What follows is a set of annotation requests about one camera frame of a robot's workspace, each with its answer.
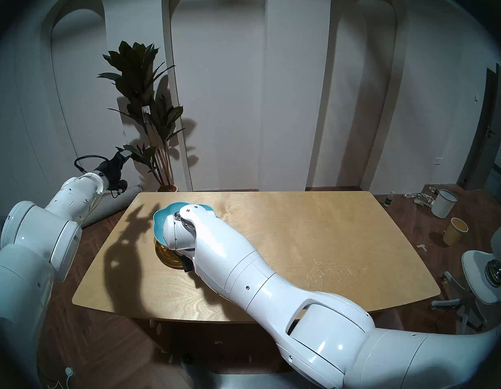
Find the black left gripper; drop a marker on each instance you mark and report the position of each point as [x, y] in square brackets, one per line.
[111, 172]

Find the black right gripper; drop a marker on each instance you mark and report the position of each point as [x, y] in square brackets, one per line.
[189, 266]

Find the gold metal bowl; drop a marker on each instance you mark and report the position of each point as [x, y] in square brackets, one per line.
[173, 262]

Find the blue chick face plate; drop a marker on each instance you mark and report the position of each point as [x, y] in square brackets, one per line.
[161, 222]

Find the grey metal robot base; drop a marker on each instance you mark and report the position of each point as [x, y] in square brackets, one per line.
[250, 383]

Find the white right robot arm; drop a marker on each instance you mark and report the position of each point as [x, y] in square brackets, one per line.
[315, 323]

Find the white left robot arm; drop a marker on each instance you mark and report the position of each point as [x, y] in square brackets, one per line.
[35, 230]

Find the grey rolled mat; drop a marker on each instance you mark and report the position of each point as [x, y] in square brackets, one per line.
[112, 206]

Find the brown plant pot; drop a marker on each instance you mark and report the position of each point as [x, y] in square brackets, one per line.
[167, 188]

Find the tall green leafy plant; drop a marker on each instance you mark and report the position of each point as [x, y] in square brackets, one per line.
[137, 72]

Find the clear plastic bottle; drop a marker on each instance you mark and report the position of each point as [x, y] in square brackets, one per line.
[389, 199]

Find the white bucket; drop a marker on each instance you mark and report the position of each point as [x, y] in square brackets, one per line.
[443, 204]

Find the tan paper cup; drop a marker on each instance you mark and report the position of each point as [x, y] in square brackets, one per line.
[453, 234]

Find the white office chair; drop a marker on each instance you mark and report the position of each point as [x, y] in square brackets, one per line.
[477, 266]

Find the round silver metal object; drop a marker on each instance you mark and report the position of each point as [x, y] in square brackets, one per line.
[495, 272]

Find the dark grey door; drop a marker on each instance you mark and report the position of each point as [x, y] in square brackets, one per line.
[483, 149]

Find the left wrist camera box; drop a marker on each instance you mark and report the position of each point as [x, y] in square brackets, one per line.
[120, 188]

